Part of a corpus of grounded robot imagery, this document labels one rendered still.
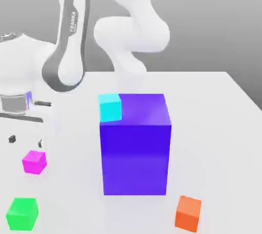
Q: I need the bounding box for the small green cube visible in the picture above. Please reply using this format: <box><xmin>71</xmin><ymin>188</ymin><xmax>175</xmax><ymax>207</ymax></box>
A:
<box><xmin>5</xmin><ymin>197</ymin><xmax>39</xmax><ymax>231</ymax></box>

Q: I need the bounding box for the small cyan cube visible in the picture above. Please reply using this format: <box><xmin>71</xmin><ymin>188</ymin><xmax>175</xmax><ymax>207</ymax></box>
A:
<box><xmin>97</xmin><ymin>92</ymin><xmax>123</xmax><ymax>123</ymax></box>

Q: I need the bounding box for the large purple box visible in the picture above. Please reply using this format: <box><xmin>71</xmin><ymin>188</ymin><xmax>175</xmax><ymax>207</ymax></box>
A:
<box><xmin>99</xmin><ymin>93</ymin><xmax>172</xmax><ymax>196</ymax></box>

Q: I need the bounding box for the small orange cube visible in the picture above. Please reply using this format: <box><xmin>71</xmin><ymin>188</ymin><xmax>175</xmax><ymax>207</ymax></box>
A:
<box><xmin>174</xmin><ymin>195</ymin><xmax>202</xmax><ymax>233</ymax></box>

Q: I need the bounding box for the small magenta cube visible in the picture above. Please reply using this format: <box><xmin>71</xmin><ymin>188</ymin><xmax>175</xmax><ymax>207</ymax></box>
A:
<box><xmin>21</xmin><ymin>150</ymin><xmax>48</xmax><ymax>176</ymax></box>

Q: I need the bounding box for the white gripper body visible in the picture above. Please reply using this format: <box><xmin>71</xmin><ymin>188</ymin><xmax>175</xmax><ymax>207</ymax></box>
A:
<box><xmin>0</xmin><ymin>112</ymin><xmax>55</xmax><ymax>136</ymax></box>

